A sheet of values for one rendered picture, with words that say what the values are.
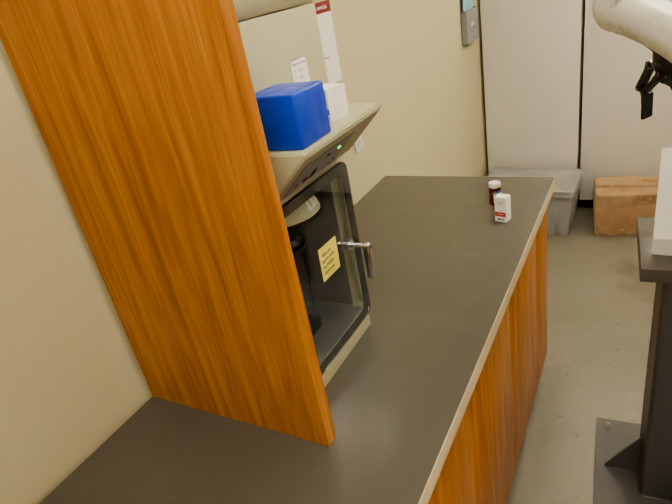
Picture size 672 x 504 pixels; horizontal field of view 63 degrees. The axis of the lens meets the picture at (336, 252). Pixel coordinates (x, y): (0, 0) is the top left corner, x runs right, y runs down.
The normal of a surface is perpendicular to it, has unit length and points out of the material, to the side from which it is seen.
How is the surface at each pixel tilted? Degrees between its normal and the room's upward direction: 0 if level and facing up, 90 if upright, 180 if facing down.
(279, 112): 90
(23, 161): 90
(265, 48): 90
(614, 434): 0
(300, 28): 90
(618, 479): 0
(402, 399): 0
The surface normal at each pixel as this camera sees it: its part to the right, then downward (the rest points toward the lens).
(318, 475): -0.17, -0.88
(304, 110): 0.87, 0.07
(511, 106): -0.46, 0.47
